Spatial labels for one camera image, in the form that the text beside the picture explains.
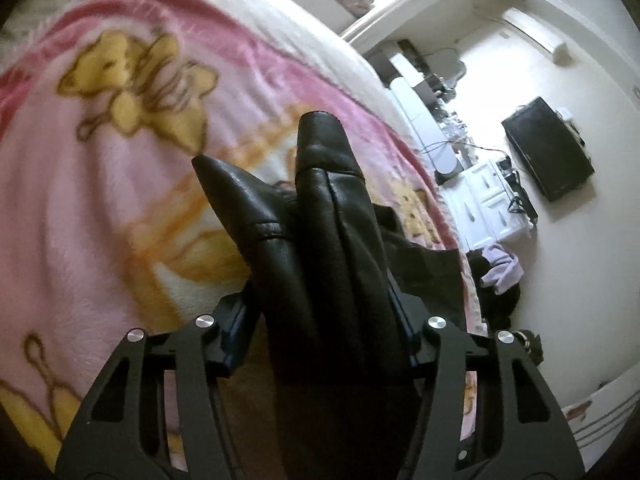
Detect purple cloth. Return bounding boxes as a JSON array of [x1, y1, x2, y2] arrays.
[[479, 244, 525, 297]]

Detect pink printed blanket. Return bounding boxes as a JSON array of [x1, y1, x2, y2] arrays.
[[0, 0, 488, 476]]

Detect white printed box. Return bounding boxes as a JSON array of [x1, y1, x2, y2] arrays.
[[560, 379, 628, 457]]

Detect black leather jacket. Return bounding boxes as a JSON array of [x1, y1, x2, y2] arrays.
[[191, 110, 468, 480]]

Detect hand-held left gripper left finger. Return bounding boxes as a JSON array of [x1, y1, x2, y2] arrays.
[[54, 292, 261, 480]]

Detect white desk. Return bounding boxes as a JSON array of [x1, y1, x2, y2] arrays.
[[389, 54, 463, 187]]

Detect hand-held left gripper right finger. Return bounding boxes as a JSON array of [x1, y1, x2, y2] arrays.
[[387, 280, 586, 480]]

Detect bed with beige bedspread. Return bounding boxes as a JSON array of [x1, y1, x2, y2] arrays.
[[0, 0, 421, 126]]

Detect white air conditioner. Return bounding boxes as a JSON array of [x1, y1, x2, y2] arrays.
[[501, 9, 575, 67]]

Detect white dresser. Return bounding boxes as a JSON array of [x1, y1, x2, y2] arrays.
[[444, 159, 533, 253]]

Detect black television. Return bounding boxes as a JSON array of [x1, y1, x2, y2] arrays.
[[501, 96, 597, 204]]

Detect grey chair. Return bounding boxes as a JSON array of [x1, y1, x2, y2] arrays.
[[424, 49, 467, 92]]

